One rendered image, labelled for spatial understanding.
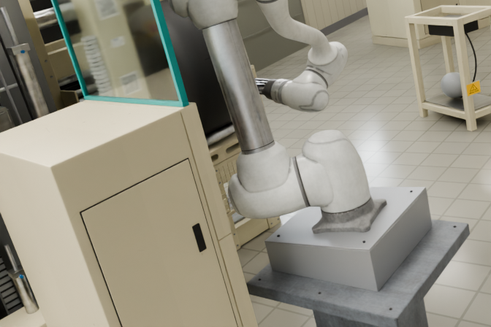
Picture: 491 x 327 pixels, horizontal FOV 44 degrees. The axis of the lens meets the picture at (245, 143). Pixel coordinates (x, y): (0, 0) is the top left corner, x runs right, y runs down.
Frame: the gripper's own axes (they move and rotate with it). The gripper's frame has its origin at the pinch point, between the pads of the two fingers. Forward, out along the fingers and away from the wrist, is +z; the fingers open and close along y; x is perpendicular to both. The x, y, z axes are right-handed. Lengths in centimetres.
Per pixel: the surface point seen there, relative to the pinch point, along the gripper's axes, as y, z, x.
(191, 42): 12.6, 9.2, -18.5
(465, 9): -259, 53, 41
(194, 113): 60, -54, -21
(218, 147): 7.8, 10.9, 26.9
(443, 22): -226, 52, 41
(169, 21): 14.1, 18.3, -26.2
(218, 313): 70, -62, 32
